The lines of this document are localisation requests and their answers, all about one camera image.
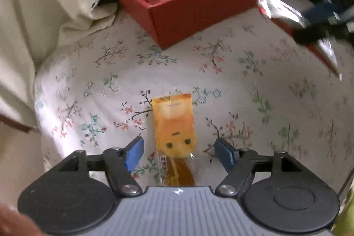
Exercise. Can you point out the white towel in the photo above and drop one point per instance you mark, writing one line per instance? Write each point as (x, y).
(41, 17)

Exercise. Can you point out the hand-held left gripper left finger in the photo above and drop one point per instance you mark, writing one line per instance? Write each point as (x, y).
(135, 154)

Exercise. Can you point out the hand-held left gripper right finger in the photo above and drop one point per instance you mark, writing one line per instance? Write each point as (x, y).
(225, 154)

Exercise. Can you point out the dark red snack packet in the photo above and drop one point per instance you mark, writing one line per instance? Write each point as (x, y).
(276, 6)

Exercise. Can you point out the yellow snack packet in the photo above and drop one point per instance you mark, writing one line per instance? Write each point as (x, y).
(172, 125)

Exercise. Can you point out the red stool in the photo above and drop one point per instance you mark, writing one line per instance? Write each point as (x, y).
(16, 124)

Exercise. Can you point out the yellow-green blurred object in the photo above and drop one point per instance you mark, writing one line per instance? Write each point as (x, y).
(347, 211)

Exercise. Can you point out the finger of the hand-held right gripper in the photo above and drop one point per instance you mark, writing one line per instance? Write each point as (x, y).
(312, 34)
(319, 11)

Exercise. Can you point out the red cardboard box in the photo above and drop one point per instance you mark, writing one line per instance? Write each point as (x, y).
(199, 12)

